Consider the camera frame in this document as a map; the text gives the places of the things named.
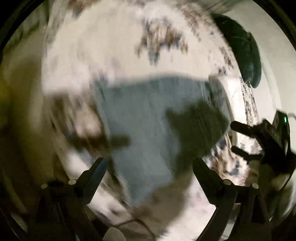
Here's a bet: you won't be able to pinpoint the folded white pants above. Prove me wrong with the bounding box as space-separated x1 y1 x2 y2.
209 76 247 124

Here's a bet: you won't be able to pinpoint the floral bed blanket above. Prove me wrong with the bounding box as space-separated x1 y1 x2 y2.
42 1 258 240

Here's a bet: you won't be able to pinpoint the dark green bundled blanket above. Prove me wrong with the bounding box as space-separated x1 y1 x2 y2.
211 14 261 88

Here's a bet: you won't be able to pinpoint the blue denim shorts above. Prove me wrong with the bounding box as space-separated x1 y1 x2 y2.
95 75 231 206

